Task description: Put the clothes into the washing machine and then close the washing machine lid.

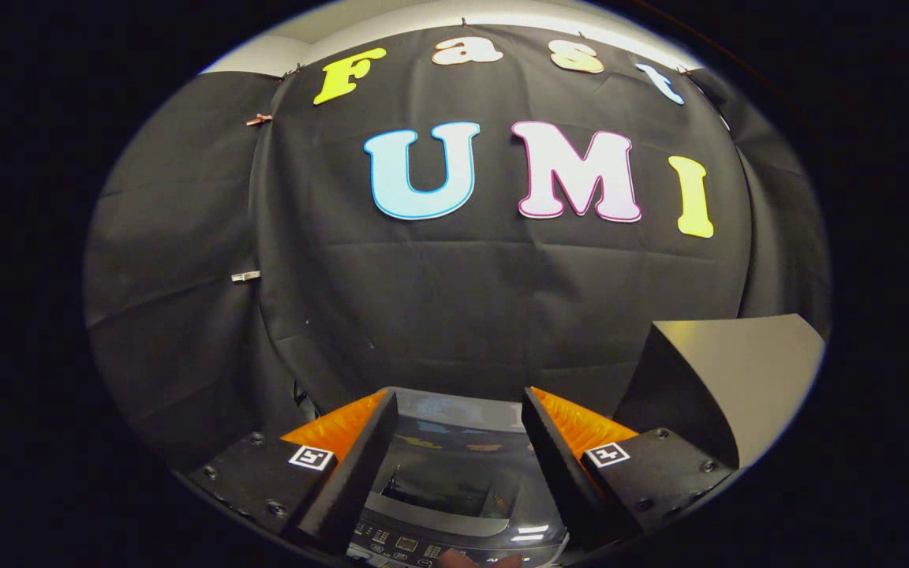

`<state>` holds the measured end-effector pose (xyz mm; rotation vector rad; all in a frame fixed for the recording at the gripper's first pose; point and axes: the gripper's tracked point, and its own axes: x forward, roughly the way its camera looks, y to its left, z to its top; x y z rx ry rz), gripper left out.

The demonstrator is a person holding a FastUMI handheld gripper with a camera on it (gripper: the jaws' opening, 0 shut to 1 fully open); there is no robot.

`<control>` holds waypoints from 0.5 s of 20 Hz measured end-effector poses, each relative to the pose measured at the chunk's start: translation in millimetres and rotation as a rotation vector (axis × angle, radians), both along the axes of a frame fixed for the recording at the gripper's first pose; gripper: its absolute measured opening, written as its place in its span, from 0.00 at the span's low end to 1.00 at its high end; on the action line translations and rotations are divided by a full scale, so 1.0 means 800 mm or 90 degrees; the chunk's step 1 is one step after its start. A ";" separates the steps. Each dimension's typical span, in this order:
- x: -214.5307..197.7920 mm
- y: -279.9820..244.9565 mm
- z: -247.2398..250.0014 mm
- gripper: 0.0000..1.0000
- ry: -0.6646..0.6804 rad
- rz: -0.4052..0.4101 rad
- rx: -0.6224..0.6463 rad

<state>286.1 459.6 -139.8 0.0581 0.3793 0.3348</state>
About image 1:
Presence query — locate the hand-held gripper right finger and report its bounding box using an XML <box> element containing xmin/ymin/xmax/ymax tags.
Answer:
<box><xmin>521</xmin><ymin>386</ymin><xmax>737</xmax><ymax>553</ymax></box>

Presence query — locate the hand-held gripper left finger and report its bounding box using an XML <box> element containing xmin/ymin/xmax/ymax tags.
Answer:
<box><xmin>185</xmin><ymin>387</ymin><xmax>399</xmax><ymax>555</ymax></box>

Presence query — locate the grey washing machine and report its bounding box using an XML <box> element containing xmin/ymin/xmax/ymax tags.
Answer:
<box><xmin>344</xmin><ymin>386</ymin><xmax>575</xmax><ymax>568</ymax></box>

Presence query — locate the black backdrop cloth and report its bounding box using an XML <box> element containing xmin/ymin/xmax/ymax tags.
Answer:
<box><xmin>84</xmin><ymin>24</ymin><xmax>831</xmax><ymax>474</ymax></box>

